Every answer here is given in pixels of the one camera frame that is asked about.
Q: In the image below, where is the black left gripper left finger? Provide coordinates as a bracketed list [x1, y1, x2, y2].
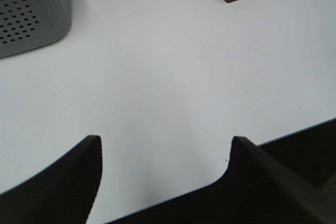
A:
[1, 135, 102, 223]

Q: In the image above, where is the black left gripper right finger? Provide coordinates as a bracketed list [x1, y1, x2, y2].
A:
[117, 137, 335, 223]

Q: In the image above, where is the grey perforated laundry basket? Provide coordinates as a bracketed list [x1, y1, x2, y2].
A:
[1, 0, 71, 58]

